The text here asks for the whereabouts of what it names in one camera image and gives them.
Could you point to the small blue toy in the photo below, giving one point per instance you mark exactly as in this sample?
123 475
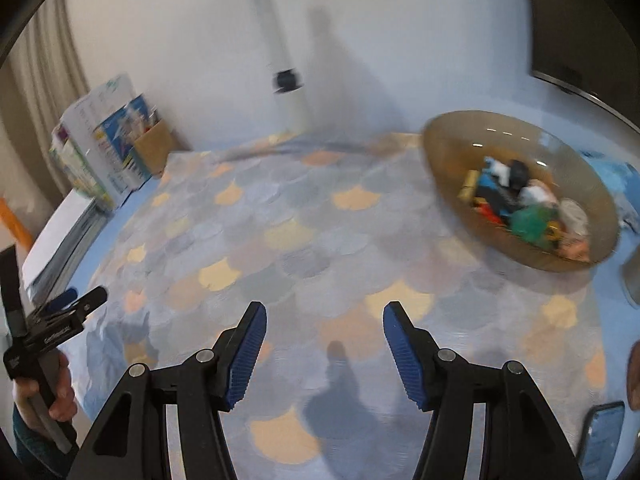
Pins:
490 187

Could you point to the light blue cloth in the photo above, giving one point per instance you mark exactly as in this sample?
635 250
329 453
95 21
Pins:
615 180

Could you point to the white desk lamp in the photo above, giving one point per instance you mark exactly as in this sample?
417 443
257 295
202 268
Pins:
285 80

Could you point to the row of upright books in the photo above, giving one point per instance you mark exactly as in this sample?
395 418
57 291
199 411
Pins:
95 150

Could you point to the orange strip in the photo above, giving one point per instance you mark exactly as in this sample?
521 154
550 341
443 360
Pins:
15 225

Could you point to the brown pen holder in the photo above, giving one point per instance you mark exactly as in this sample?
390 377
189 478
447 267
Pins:
155 150

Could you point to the person's left hand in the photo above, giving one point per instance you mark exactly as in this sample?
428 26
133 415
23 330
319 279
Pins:
65 395

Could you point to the amber glass bowl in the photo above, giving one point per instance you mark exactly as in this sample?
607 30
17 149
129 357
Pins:
450 150

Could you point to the black smartphone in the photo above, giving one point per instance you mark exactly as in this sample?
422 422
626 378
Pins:
605 440

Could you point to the red tube with clear cap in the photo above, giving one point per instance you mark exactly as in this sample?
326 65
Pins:
492 217

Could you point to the yellow bar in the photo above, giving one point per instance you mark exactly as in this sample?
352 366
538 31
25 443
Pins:
471 185

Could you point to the stack of white papers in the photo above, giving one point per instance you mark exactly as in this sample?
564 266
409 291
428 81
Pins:
60 240

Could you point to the black television screen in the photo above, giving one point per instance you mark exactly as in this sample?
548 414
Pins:
585 20

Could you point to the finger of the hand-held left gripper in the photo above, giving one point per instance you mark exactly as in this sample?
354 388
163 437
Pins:
62 298
90 297

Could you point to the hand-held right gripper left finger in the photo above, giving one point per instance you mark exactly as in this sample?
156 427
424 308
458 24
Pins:
245 360

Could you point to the teal snowflake toy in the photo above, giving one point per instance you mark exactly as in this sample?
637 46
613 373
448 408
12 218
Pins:
530 225

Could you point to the white gear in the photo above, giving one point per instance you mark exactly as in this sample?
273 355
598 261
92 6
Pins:
575 216

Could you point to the bunch of pencils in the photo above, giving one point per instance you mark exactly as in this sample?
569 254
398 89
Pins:
145 120

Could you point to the small pink box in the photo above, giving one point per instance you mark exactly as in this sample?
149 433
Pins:
575 250

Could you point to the beige curtain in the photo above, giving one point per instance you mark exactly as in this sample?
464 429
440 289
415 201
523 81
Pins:
35 110

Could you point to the grey cylindrical bottle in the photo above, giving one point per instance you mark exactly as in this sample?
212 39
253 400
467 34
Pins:
632 280

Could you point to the white charger cube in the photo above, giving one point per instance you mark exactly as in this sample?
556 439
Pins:
537 194

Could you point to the fan-patterned table mat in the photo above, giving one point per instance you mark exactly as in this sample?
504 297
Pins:
300 240

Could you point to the black dome toy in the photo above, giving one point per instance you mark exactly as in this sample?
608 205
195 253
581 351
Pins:
519 175

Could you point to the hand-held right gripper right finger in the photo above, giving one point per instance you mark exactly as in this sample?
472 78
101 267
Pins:
405 360

